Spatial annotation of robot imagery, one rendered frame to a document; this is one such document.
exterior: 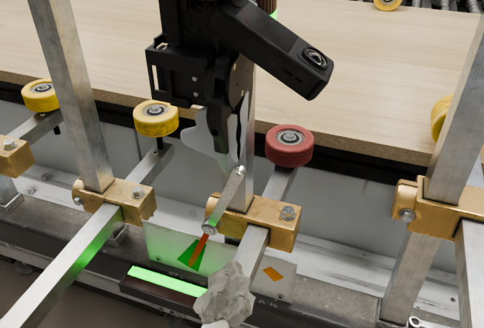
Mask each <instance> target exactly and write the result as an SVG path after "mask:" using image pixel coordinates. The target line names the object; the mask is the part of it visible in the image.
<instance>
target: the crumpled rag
mask: <svg viewBox="0 0 484 328"><path fill-rule="evenodd" d="M208 284H209V285H208V289H207V290H206V292H204V293H203V294H202V295H201V296H200V297H198V298H197V300H196V301H195V303H194V305H193V309H194V311H195V312H196V314H199V317H201V318H200V319H201V320H202V322H206V323H208V324H211V323H213V322H215V321H217V320H219V319H220V318H221V317H222V318H224V319H226V321H228V323H229V325H230V326H232V327H234V328H236V327H237V326H238V325H240V324H241V322H242V323H243V321H244V320H245V319H246V317H248V316H250V315H251V314H252V310H253V304H254V300H255V298H256V297H255V296H252V295H253V294H251V293H250V292H249V287H248V286H249V285H250V278H249V276H247V275H246V274H244V273H243V268H242V265H241V264H240V263H239V262H238V261H236V260H233V261H230V262H228V263H227V264H226V265H225V266H224V267H223V268H222V269H221V270H218V271H216V272H214V273H212V274H211V275H210V276H209V277H208Z"/></svg>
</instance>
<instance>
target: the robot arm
mask: <svg viewBox="0 0 484 328"><path fill-rule="evenodd" d="M158 4H159V11H160V17H161V29H162V32H161V33H160V34H159V35H157V36H156V37H154V39H153V44H151V45H150V46H148V47H147V48H146V49H145V58H146V63H147V69H148V78H149V83H150V88H151V97H152V100H156V101H160V102H167V103H170V105H171V106H175V107H182V108H186V109H189V108H190V107H191V106H192V105H199V106H203V107H201V108H200V109H199V111H198V112H197V113H196V115H195V118H194V120H195V122H196V126H194V127H191V128H185V129H183V130H182V131H181V133H180V137H181V141H182V142H183V143H184V144H185V145H186V146H188V147H190V148H191V149H194V150H196V151H199V152H201V153H203V154H206V155H208V156H211V157H212V158H214V159H215V160H216V161H217V163H218V164H219V166H220V168H221V169H222V170H223V171H224V172H226V173H231V171H232V170H233V169H234V167H235V166H236V164H237V163H238V161H239V160H240V159H241V154H242V150H243V145H244V141H245V137H246V130H247V125H248V120H249V115H250V109H251V99H252V93H253V81H254V78H253V74H254V64H256V65H257V66H259V67H261V68H262V69H264V70H265V71H266V72H268V73H269V74H271V75H272V76H273V77H275V78H276V79H278V80H279V81H281V82H282V83H283V84H285V85H286V86H288V87H289V88H290V89H292V90H293V91H294V92H296V93H298V94H299V95H300V96H301V97H303V98H305V99H306V100H307V101H311V100H313V99H315V98H316V97H317V96H318V95H319V94H320V93H321V92H322V91H323V89H324V88H325V87H326V85H327V84H328V83H329V80H330V78H331V74H332V72H333V68H334V62H333V61H332V60H331V59H330V58H329V57H328V56H326V55H324V54H323V53H322V52H321V51H320V50H319V49H317V48H314V47H313V46H312V45H311V44H309V43H308V42H306V41H305V40H303V39H302V38H301V37H299V36H298V35H296V34H295V33H294V32H293V31H291V30H289V29H288V28H287V27H285V26H284V25H283V24H281V23H280V22H278V21H277V20H276V19H275V18H273V17H271V16H270V15H269V14H267V13H266V12H265V11H263V10H262V9H260V8H259V7H257V6H256V5H255V4H253V3H252V2H250V1H249V0H158ZM161 43H168V44H167V45H161V46H160V47H159V48H157V49H156V47H158V46H159V45H160V44H161ZM152 65H153V66H156V75H157V80H158V89H156V88H155V83H154V78H153V68H152Z"/></svg>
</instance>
